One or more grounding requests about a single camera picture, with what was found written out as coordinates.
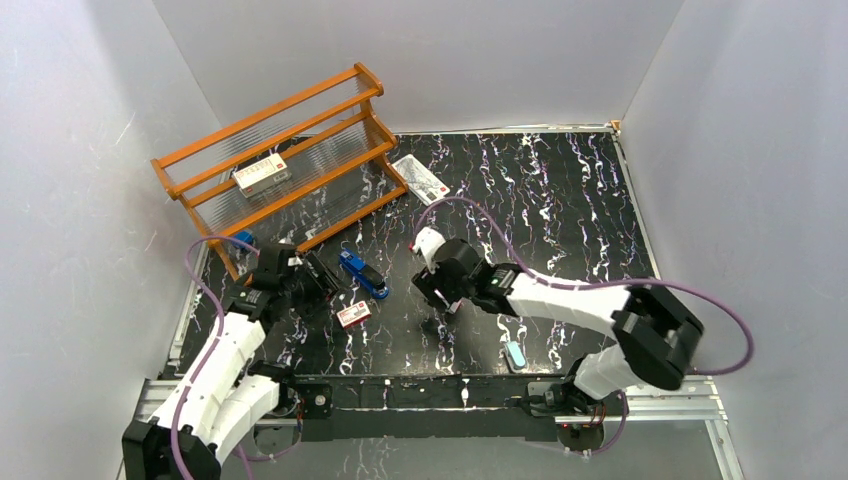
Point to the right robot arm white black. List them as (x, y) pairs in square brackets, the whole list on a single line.
[(654, 334)]

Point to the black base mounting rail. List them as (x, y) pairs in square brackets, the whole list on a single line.
[(524, 406)]

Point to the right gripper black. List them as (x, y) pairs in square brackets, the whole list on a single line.
[(428, 283)]

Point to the red white staple box sleeve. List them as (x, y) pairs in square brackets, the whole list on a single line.
[(353, 315)]

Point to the aluminium frame rail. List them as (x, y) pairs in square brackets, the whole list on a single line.
[(697, 399)]

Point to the small blue object under shelf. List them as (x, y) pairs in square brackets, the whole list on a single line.
[(245, 240)]

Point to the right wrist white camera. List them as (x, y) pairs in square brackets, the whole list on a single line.
[(426, 244)]

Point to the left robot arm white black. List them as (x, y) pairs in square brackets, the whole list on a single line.
[(225, 391)]

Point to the orange wooden shelf rack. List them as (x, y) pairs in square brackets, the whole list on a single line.
[(335, 146)]

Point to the teal eraser-like small object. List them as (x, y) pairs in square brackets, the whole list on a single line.
[(514, 356)]

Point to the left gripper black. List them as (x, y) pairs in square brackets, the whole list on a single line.
[(318, 281)]

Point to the white box on shelf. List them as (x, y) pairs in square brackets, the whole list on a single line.
[(261, 175)]

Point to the white printed paper packet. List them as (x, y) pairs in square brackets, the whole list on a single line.
[(420, 180)]

